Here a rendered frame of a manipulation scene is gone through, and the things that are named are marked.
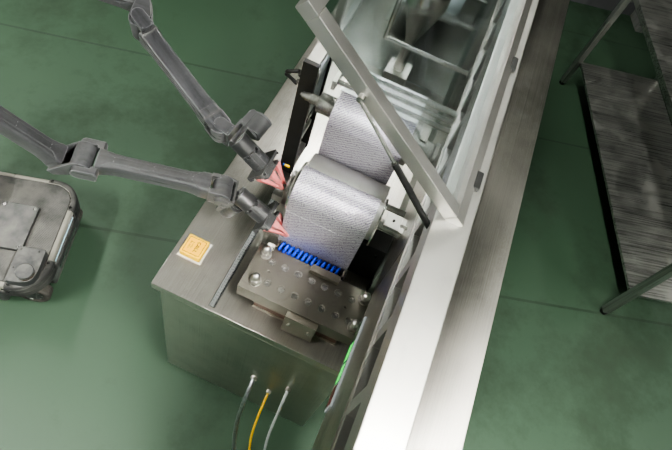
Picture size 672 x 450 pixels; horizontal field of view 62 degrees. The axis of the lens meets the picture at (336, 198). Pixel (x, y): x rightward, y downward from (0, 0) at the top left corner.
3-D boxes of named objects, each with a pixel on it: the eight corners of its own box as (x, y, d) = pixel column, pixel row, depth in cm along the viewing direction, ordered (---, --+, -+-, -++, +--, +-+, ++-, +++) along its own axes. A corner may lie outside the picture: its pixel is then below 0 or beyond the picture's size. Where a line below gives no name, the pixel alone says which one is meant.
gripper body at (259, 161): (250, 183, 159) (232, 166, 155) (265, 157, 164) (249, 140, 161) (265, 179, 154) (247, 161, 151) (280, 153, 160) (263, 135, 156)
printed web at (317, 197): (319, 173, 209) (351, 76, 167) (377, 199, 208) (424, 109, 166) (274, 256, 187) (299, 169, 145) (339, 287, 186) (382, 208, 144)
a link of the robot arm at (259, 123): (211, 136, 158) (211, 123, 150) (236, 107, 162) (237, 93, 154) (246, 161, 158) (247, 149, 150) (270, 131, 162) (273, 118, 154)
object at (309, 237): (278, 238, 177) (286, 209, 162) (346, 270, 177) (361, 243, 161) (277, 240, 177) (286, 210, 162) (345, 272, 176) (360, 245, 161)
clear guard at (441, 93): (466, -207, 151) (468, -208, 150) (536, -43, 176) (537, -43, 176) (315, 8, 91) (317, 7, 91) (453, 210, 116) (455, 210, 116)
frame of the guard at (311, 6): (447, -210, 155) (471, -227, 151) (524, -35, 183) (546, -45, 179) (269, 21, 91) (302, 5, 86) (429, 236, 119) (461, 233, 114)
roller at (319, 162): (311, 167, 183) (318, 144, 173) (383, 200, 182) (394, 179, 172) (296, 194, 176) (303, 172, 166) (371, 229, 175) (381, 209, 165)
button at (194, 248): (190, 236, 184) (190, 233, 182) (209, 245, 184) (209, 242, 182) (179, 253, 180) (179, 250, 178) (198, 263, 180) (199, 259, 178)
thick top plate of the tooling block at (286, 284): (259, 250, 179) (261, 242, 174) (374, 304, 178) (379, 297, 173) (236, 292, 170) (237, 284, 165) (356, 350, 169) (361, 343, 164)
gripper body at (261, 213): (255, 234, 169) (237, 220, 167) (270, 209, 175) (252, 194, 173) (267, 230, 165) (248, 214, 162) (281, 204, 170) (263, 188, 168)
